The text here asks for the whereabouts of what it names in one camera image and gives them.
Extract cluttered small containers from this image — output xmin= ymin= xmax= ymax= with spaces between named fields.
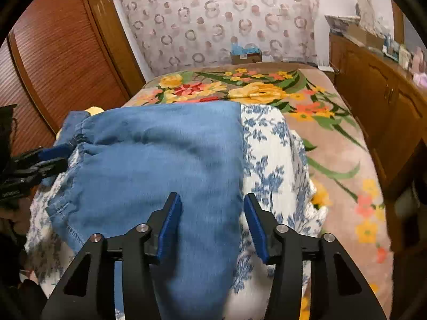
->
xmin=383 ymin=33 xmax=427 ymax=88

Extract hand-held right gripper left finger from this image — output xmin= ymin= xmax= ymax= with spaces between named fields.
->
xmin=40 ymin=191 xmax=183 ymax=320

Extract yellow soft item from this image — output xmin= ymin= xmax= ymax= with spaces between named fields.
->
xmin=55 ymin=106 xmax=105 ymax=141

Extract blue denim pants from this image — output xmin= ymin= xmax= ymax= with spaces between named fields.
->
xmin=45 ymin=102 xmax=245 ymax=320

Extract wooden louvred wardrobe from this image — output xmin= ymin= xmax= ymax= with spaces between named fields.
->
xmin=0 ymin=0 xmax=147 ymax=161

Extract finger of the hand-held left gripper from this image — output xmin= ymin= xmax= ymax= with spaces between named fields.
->
xmin=23 ymin=158 xmax=69 ymax=182
xmin=20 ymin=145 xmax=71 ymax=165

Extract wooden cabinet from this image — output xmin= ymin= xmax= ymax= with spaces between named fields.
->
xmin=329 ymin=31 xmax=427 ymax=254

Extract patterned flat box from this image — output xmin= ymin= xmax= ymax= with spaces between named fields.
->
xmin=325 ymin=15 xmax=362 ymax=36

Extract ring patterned hanging cloth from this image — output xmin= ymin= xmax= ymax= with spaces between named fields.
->
xmin=112 ymin=0 xmax=321 ymax=78

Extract white blue floral quilt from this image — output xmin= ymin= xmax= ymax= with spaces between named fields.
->
xmin=25 ymin=103 xmax=329 ymax=320

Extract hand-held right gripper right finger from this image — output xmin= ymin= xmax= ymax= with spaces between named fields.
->
xmin=243 ymin=193 xmax=388 ymax=320

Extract blue plastic bag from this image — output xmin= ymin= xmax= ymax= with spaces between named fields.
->
xmin=231 ymin=43 xmax=263 ymax=56

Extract small cardboard box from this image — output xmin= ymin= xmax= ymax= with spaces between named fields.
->
xmin=230 ymin=52 xmax=263 ymax=66

